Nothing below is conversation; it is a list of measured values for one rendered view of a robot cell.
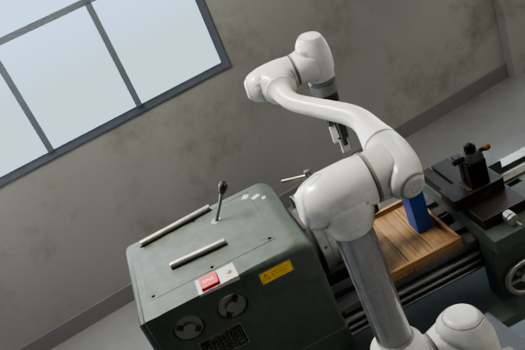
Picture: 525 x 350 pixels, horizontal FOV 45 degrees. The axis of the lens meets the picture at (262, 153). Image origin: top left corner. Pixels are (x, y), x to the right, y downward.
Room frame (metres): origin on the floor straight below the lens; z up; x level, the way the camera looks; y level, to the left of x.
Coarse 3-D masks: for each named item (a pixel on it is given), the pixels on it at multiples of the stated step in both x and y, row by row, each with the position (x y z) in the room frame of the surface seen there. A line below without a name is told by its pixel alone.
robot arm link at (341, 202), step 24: (336, 168) 1.32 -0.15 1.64; (360, 168) 1.29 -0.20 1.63; (312, 192) 1.29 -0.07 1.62; (336, 192) 1.26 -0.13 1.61; (360, 192) 1.26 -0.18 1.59; (312, 216) 1.26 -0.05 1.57; (336, 216) 1.25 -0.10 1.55; (360, 216) 1.25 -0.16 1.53; (336, 240) 1.28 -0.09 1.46; (360, 240) 1.26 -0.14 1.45; (360, 264) 1.26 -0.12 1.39; (384, 264) 1.27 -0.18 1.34; (360, 288) 1.26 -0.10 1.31; (384, 288) 1.25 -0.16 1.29; (384, 312) 1.24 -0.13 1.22; (384, 336) 1.24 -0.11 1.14; (408, 336) 1.24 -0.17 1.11
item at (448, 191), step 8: (488, 168) 1.92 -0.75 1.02; (496, 176) 1.85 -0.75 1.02; (456, 184) 1.90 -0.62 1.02; (488, 184) 1.83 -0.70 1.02; (496, 184) 1.83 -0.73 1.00; (504, 184) 1.83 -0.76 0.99; (440, 192) 1.90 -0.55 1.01; (448, 192) 1.87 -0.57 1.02; (456, 192) 1.86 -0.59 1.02; (464, 192) 1.84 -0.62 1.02; (472, 192) 1.82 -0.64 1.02; (480, 192) 1.82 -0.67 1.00; (488, 192) 1.83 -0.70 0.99; (448, 200) 1.85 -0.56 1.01; (456, 200) 1.81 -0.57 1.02; (464, 200) 1.81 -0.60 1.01; (472, 200) 1.82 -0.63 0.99; (480, 200) 1.82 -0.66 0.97; (456, 208) 1.81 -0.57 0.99; (464, 208) 1.81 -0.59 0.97
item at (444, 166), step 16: (448, 160) 2.13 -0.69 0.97; (432, 176) 2.08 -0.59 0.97; (448, 176) 2.04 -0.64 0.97; (496, 192) 1.83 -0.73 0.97; (512, 192) 1.79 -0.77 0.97; (480, 208) 1.78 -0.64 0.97; (496, 208) 1.75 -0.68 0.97; (512, 208) 1.73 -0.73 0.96; (480, 224) 1.74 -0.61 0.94; (496, 224) 1.72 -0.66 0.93
